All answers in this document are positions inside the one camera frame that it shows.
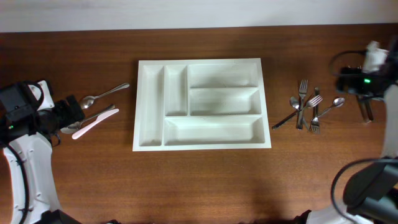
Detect large silver spoon left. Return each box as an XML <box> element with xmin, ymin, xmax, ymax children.
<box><xmin>60</xmin><ymin>105</ymin><xmax>115</xmax><ymax>134</ymax></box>

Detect pink plastic knife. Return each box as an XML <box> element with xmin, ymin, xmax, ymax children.
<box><xmin>72</xmin><ymin>109</ymin><xmax>119</xmax><ymax>140</ymax></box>

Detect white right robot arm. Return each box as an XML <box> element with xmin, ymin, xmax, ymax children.
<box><xmin>293</xmin><ymin>40</ymin><xmax>397</xmax><ymax>224</ymax></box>

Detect silver fork diagonal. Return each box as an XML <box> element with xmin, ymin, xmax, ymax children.
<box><xmin>272</xmin><ymin>95</ymin><xmax>323</xmax><ymax>130</ymax></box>

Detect silver fork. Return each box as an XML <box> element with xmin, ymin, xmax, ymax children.
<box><xmin>296</xmin><ymin>80</ymin><xmax>308</xmax><ymax>130</ymax></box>

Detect white plastic cutlery tray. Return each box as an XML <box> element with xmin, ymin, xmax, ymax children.
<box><xmin>132</xmin><ymin>58</ymin><xmax>271</xmax><ymax>152</ymax></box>

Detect small silver spoon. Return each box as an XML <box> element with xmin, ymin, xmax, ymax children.
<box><xmin>314</xmin><ymin>97</ymin><xmax>345</xmax><ymax>119</ymax></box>
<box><xmin>289</xmin><ymin>96</ymin><xmax>310</xmax><ymax>131</ymax></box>

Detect silver spoon upper left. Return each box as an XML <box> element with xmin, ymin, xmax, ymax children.
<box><xmin>80</xmin><ymin>83</ymin><xmax>130</xmax><ymax>109</ymax></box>

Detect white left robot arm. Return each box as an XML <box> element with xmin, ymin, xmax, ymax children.
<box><xmin>1</xmin><ymin>80</ymin><xmax>85</xmax><ymax>223</ymax></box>

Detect silver fork tines down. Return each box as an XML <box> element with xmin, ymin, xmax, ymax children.
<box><xmin>311</xmin><ymin>105</ymin><xmax>320</xmax><ymax>134</ymax></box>

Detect silver metal tongs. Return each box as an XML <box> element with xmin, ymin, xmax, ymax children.
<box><xmin>356</xmin><ymin>96</ymin><xmax>374</xmax><ymax>123</ymax></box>

